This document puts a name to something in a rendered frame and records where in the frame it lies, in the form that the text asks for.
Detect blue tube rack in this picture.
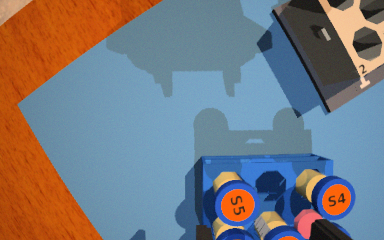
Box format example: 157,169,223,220
201,154,333,240

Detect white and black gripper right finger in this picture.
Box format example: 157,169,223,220
310,219,353,240

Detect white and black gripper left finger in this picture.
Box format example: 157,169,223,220
196,225,213,240

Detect conical tube with pink liquid and blue cap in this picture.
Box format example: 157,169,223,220
294,209,351,240

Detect light blue bench mat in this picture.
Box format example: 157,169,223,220
17,0,384,240

